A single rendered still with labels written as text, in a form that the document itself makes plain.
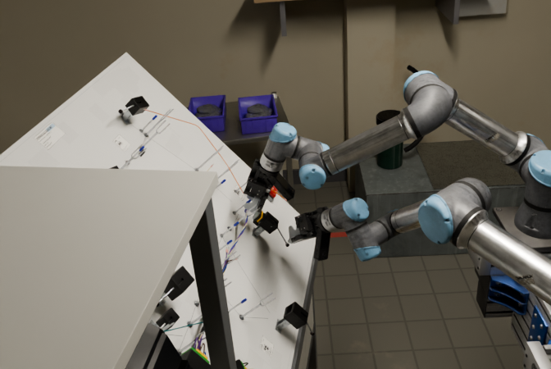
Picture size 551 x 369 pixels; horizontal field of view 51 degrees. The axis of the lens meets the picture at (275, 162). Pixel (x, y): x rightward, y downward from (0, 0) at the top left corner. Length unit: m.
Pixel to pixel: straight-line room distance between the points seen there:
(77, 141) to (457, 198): 1.06
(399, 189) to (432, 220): 1.94
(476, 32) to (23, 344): 3.79
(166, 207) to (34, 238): 0.17
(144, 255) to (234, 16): 3.30
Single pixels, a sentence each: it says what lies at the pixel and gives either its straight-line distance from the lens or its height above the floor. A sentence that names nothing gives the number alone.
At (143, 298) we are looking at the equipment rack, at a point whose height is 1.85.
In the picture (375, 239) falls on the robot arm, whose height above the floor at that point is 1.17.
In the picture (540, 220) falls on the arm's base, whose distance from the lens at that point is 1.92.
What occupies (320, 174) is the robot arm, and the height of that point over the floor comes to 1.42.
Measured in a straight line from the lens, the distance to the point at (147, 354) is 0.92.
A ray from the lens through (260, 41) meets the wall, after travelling 3.97.
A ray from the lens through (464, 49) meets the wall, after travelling 4.18.
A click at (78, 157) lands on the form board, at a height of 1.53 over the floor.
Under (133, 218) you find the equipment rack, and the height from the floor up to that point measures 1.85.
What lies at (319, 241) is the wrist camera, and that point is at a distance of 1.93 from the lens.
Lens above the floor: 2.26
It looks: 29 degrees down
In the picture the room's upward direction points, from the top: 5 degrees counter-clockwise
